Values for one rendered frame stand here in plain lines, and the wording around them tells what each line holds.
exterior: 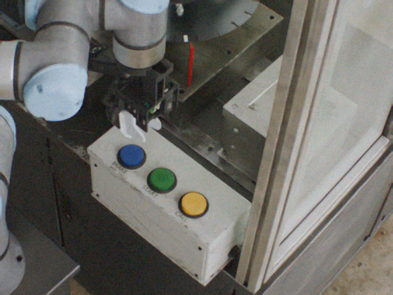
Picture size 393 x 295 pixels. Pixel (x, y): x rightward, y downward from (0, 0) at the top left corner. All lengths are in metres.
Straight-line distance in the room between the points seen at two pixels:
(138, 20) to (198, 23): 0.47
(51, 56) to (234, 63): 0.70
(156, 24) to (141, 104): 0.16
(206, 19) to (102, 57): 0.36
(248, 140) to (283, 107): 0.45
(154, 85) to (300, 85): 0.26
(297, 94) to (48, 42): 0.31
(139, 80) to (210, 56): 0.43
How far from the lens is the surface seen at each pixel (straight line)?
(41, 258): 1.51
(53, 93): 1.01
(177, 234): 1.41
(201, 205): 1.37
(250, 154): 1.54
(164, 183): 1.39
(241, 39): 1.69
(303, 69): 1.00
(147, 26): 1.12
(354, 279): 2.39
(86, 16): 1.10
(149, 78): 1.19
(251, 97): 1.52
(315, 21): 0.94
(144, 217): 1.46
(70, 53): 1.04
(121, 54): 1.17
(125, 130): 1.34
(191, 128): 1.64
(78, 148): 1.63
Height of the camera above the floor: 2.06
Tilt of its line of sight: 54 degrees down
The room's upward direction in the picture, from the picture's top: 6 degrees clockwise
